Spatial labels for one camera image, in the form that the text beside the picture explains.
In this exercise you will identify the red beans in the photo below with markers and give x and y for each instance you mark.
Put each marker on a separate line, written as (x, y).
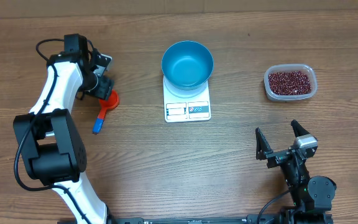
(289, 83)

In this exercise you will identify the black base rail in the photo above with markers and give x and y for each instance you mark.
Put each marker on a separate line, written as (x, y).
(194, 220)

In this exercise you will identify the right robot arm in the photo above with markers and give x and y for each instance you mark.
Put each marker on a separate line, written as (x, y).
(312, 196)

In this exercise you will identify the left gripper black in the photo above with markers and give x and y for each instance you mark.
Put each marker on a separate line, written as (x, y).
(104, 89)

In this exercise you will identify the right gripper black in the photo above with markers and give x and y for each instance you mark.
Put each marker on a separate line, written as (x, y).
(263, 151)

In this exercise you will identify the clear plastic container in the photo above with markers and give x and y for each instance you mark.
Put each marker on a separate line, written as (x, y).
(290, 68)

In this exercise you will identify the blue bowl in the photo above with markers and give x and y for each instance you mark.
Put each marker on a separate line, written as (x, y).
(187, 64)

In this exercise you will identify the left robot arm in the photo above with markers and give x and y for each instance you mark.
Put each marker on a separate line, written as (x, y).
(51, 154)

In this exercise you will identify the red scoop blue handle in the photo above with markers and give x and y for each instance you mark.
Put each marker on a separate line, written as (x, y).
(111, 103)

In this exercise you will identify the white digital kitchen scale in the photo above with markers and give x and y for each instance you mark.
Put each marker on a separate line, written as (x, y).
(186, 105)

